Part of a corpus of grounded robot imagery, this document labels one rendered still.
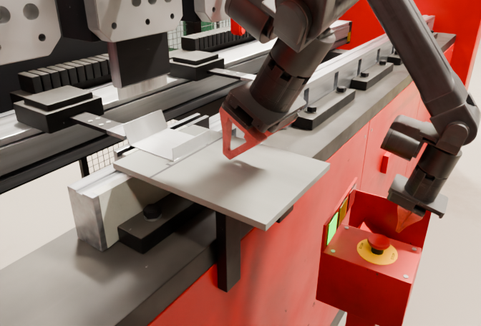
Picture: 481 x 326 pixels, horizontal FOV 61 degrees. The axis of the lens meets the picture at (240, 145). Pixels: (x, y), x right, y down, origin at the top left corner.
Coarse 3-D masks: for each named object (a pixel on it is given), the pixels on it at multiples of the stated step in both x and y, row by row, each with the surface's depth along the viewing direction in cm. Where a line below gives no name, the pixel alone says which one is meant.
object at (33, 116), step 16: (32, 96) 76; (48, 96) 76; (64, 96) 76; (80, 96) 76; (96, 96) 80; (16, 112) 76; (32, 112) 73; (48, 112) 71; (64, 112) 73; (80, 112) 76; (96, 112) 79; (48, 128) 72; (64, 128) 74; (96, 128) 70; (112, 128) 69
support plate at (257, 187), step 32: (192, 128) 71; (128, 160) 60; (160, 160) 60; (192, 160) 60; (224, 160) 60; (256, 160) 60; (288, 160) 60; (320, 160) 60; (192, 192) 52; (224, 192) 52; (256, 192) 52; (288, 192) 52; (256, 224) 46
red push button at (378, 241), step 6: (372, 234) 75; (378, 234) 74; (372, 240) 73; (378, 240) 73; (384, 240) 73; (372, 246) 73; (378, 246) 72; (384, 246) 72; (372, 252) 74; (378, 252) 73
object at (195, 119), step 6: (198, 114) 77; (180, 120) 74; (186, 120) 74; (192, 120) 76; (198, 120) 74; (204, 120) 75; (168, 126) 72; (174, 126) 72; (180, 126) 73; (204, 126) 76; (114, 150) 63; (120, 150) 63; (126, 150) 64; (114, 156) 63; (120, 156) 63
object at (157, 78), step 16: (112, 48) 56; (128, 48) 57; (144, 48) 60; (160, 48) 62; (112, 64) 57; (128, 64) 58; (144, 64) 61; (160, 64) 63; (112, 80) 59; (128, 80) 59; (144, 80) 61; (160, 80) 65; (128, 96) 61
